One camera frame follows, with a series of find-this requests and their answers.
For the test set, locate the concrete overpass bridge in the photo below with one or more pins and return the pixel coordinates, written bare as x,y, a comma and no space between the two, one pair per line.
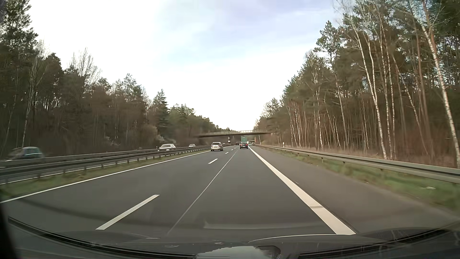
233,133

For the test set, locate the silver car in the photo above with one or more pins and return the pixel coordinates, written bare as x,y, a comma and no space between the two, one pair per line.
216,146

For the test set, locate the grey asphalt road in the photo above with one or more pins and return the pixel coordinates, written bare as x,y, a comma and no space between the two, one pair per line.
248,187

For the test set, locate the white car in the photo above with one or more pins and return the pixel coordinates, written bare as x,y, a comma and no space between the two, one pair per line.
167,146

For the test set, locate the road markings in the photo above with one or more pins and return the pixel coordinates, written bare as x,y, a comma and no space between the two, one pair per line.
305,197

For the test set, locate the car's own bonnet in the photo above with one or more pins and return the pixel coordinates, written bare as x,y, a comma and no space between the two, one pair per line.
230,248

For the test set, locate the wood of tall trees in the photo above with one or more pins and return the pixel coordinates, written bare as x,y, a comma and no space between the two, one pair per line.
72,111
377,93

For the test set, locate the grass median strip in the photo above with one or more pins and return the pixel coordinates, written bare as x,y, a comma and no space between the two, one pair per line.
72,177

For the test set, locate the grass verge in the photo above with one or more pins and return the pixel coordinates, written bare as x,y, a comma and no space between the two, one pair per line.
395,181

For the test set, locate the opposite asphalt carriageway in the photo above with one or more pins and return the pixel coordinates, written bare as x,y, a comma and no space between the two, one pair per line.
54,172

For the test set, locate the dark green car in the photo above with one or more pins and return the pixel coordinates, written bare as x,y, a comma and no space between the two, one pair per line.
26,153

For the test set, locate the grey steel guard rail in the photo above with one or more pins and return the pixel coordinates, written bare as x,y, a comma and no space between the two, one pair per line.
377,162
72,162

